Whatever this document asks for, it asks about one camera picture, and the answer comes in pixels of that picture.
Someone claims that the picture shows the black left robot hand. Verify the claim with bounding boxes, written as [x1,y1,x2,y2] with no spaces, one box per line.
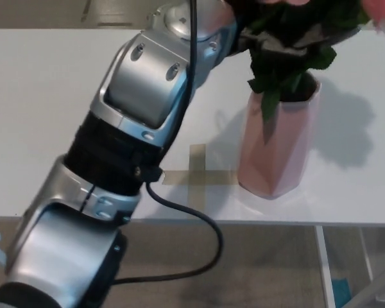
[223,0,309,60]

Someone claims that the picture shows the pink artificial rose bouquet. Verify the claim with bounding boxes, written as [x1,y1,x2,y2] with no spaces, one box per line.
[240,0,385,124]

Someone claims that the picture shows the pink faceted ceramic vase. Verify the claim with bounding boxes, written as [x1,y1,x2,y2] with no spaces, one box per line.
[237,72,322,200]

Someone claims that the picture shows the thin white table leg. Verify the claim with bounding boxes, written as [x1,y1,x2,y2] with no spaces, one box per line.
[361,226,375,277]

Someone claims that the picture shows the teal floor tape patch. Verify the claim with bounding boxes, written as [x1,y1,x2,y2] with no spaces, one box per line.
[332,277,352,301]

